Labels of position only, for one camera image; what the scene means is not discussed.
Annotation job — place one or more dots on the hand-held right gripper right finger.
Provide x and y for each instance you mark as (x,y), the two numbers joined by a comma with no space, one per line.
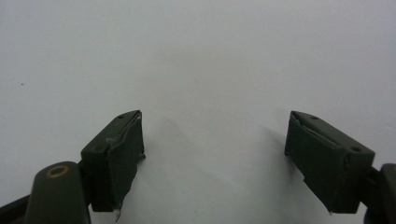
(330,165)

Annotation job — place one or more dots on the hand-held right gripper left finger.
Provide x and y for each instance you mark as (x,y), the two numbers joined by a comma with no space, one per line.
(115,161)

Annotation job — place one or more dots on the white foam mat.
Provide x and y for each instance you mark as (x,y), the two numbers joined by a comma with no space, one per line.
(199,46)

